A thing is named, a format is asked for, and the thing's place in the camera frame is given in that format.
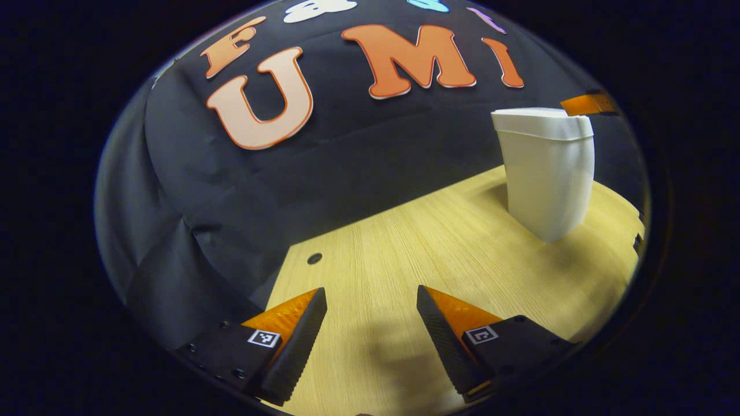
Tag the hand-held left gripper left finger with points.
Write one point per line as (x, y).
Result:
(300, 352)

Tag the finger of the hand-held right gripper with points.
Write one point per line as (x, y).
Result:
(589, 104)

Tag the black backdrop cloth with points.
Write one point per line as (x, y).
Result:
(347, 162)

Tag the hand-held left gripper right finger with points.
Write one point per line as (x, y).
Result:
(445, 346)

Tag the white desktop garbage bin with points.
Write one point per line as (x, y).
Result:
(546, 173)

